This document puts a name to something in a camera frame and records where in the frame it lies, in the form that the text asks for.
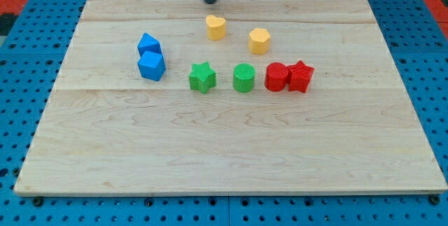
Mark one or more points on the light wooden board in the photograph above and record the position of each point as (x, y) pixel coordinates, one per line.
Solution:
(108, 132)

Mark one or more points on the yellow heart block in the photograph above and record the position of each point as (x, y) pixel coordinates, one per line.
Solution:
(216, 27)

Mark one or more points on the yellow hexagon block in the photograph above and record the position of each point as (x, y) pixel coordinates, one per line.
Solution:
(259, 41)

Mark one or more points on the blue triangular block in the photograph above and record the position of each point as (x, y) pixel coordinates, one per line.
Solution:
(148, 43)

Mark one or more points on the green star block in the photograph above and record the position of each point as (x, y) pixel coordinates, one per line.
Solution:
(202, 77)

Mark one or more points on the green cylinder block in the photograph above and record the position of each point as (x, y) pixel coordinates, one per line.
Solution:
(243, 77)

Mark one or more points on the blue cube block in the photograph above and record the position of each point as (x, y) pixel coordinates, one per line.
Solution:
(151, 65)

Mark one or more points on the red cylinder block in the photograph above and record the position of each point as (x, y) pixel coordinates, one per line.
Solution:
(276, 76)

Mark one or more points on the red star block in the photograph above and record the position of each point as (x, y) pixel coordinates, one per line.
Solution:
(300, 76)

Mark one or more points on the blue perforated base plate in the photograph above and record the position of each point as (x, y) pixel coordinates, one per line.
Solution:
(31, 57)

